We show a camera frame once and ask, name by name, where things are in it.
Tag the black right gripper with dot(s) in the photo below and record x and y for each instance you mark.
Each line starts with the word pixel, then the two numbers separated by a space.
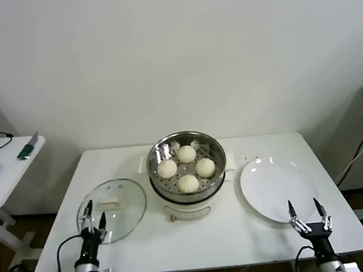
pixel 319 235

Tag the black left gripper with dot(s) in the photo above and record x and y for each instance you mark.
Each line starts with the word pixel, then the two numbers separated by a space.
pixel 90 246

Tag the white steamed baozi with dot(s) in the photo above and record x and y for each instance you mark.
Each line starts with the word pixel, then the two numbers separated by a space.
pixel 188 183
pixel 205 167
pixel 167 169
pixel 186 153

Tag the stainless steel steamer basket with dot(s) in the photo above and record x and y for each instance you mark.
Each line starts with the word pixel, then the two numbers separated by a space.
pixel 157 151

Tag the white round plate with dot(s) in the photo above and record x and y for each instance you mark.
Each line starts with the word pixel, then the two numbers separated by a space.
pixel 269 192

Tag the white side table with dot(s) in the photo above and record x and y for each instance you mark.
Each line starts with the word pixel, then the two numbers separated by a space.
pixel 13 176

